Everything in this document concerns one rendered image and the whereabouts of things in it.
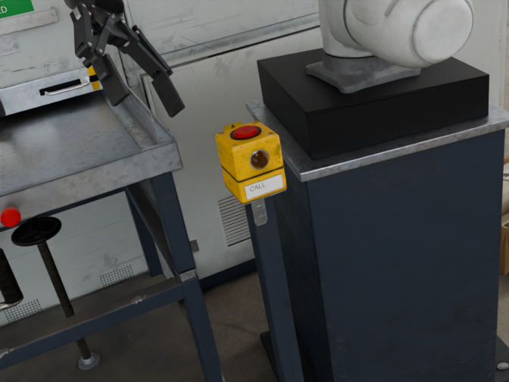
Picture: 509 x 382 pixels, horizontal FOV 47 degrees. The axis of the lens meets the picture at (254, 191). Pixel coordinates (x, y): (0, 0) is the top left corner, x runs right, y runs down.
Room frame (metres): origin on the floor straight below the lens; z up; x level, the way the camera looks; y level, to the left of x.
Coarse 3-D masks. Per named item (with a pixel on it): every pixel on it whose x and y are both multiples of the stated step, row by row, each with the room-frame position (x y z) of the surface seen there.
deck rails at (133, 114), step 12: (132, 96) 1.14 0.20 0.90; (120, 108) 1.24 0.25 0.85; (132, 108) 1.18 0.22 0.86; (144, 108) 1.04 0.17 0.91; (120, 120) 1.17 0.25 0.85; (132, 120) 1.16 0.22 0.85; (144, 120) 1.07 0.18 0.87; (132, 132) 1.09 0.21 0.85; (144, 132) 1.07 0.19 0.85; (156, 132) 1.00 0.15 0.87; (144, 144) 1.01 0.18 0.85; (156, 144) 1.00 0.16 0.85
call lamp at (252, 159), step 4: (252, 152) 0.81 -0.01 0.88; (256, 152) 0.81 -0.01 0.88; (260, 152) 0.81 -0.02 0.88; (264, 152) 0.81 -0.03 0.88; (252, 156) 0.81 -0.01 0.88; (256, 156) 0.80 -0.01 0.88; (260, 156) 0.80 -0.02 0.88; (264, 156) 0.80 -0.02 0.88; (268, 156) 0.82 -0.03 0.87; (252, 160) 0.80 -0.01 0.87; (256, 160) 0.80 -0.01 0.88; (260, 160) 0.80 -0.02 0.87; (264, 160) 0.80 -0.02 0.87; (268, 160) 0.81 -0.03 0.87; (252, 164) 0.80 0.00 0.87; (256, 164) 0.80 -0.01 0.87; (260, 164) 0.80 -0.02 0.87; (264, 164) 0.80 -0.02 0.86; (256, 168) 0.81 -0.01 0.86; (260, 168) 0.81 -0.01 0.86
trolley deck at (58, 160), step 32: (96, 96) 1.38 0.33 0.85; (0, 128) 1.28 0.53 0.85; (32, 128) 1.23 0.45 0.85; (64, 128) 1.19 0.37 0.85; (96, 128) 1.16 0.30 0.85; (160, 128) 1.09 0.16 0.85; (0, 160) 1.08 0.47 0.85; (32, 160) 1.05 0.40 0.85; (64, 160) 1.02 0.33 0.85; (96, 160) 0.99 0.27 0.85; (128, 160) 0.98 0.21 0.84; (160, 160) 1.00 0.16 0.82; (0, 192) 0.93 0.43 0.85; (32, 192) 0.92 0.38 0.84; (64, 192) 0.94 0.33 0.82; (96, 192) 0.96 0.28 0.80; (0, 224) 0.90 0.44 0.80
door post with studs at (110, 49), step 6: (108, 48) 1.66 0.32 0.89; (114, 48) 1.66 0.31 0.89; (108, 54) 1.66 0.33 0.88; (114, 54) 1.66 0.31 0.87; (114, 60) 1.66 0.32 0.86; (120, 66) 1.66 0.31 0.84; (120, 72) 1.66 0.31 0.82; (144, 192) 1.65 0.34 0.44; (168, 270) 1.66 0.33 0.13; (168, 276) 1.65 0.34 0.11
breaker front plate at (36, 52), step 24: (0, 0) 1.33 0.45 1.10; (48, 0) 1.36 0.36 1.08; (48, 24) 1.36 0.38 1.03; (72, 24) 1.37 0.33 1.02; (0, 48) 1.32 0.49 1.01; (24, 48) 1.34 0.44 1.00; (48, 48) 1.35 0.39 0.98; (72, 48) 1.37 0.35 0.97; (0, 72) 1.32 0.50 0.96; (24, 72) 1.33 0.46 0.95; (48, 72) 1.35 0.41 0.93
